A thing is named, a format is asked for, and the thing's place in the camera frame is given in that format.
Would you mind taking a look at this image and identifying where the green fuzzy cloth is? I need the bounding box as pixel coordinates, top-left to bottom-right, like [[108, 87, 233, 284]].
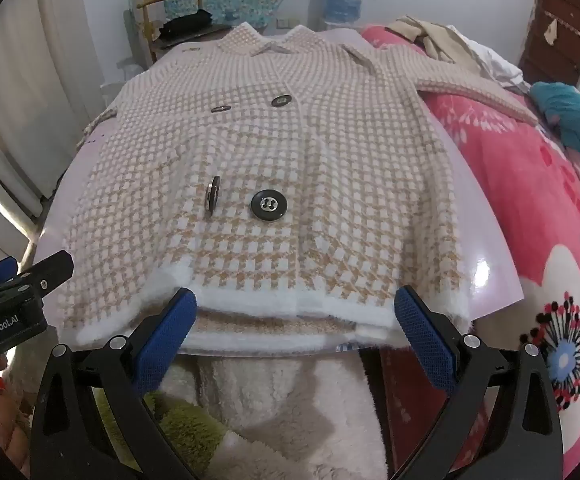
[[92, 390, 231, 480]]

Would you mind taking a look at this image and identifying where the teal fuzzy cloth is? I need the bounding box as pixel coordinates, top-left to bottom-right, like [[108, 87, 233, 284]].
[[529, 81, 580, 178]]

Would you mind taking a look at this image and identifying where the wooden chair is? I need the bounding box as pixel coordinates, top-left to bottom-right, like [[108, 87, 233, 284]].
[[136, 0, 211, 63]]

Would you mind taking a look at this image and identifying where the white crumpled cloth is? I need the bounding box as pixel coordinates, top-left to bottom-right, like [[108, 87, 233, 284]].
[[445, 24, 531, 93]]

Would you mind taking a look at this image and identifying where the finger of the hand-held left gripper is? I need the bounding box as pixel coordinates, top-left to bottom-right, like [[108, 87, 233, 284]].
[[17, 250, 76, 295]]

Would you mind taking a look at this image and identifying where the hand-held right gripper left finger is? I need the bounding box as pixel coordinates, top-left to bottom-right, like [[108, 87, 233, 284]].
[[29, 287, 198, 480]]

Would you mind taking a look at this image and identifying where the pink floral blanket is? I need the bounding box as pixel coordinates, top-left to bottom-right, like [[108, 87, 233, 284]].
[[360, 24, 580, 480]]

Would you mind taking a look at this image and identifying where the brown wooden door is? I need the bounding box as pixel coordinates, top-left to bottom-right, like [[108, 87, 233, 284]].
[[518, 0, 580, 86]]

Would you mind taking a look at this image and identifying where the beige houndstooth coat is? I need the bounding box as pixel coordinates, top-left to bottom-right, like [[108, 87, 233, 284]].
[[77, 22, 541, 353]]

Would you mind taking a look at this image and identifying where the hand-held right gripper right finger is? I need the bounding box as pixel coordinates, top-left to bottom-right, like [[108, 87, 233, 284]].
[[390, 285, 564, 480]]

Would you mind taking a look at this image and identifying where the black cloth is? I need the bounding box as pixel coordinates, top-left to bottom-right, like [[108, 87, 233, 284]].
[[156, 8, 215, 43]]

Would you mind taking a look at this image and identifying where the white curtain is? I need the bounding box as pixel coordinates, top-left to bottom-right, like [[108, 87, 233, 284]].
[[0, 0, 131, 221]]

